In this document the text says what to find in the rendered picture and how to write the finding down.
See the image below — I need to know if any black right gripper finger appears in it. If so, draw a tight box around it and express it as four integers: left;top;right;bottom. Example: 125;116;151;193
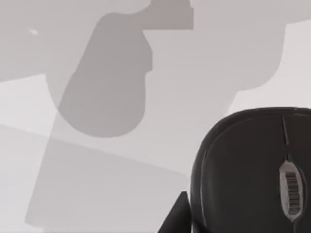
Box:
157;191;192;233

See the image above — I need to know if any black computer mouse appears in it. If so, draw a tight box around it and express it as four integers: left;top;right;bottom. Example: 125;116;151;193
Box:
190;106;311;233

